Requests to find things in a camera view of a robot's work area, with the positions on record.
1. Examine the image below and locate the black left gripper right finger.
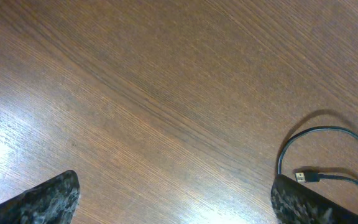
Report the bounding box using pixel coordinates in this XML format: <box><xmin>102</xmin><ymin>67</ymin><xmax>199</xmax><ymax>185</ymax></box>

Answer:
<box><xmin>270</xmin><ymin>174</ymin><xmax>358</xmax><ymax>224</ymax></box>

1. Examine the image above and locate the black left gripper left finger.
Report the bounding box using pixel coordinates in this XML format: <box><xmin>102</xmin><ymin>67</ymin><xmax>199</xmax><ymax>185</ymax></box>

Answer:
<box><xmin>0</xmin><ymin>170</ymin><xmax>80</xmax><ymax>224</ymax></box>

